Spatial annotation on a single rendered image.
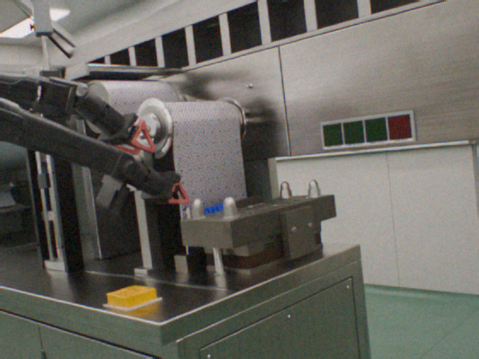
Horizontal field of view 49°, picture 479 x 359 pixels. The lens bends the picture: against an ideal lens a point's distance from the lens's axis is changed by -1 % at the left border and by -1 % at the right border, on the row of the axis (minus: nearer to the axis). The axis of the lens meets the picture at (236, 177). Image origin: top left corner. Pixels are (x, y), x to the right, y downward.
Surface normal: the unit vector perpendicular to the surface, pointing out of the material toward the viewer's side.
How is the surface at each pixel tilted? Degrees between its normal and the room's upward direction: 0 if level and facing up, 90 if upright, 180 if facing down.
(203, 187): 90
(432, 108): 90
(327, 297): 90
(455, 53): 90
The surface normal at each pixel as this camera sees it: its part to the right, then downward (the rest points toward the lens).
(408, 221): -0.68, 0.11
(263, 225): 0.73, -0.04
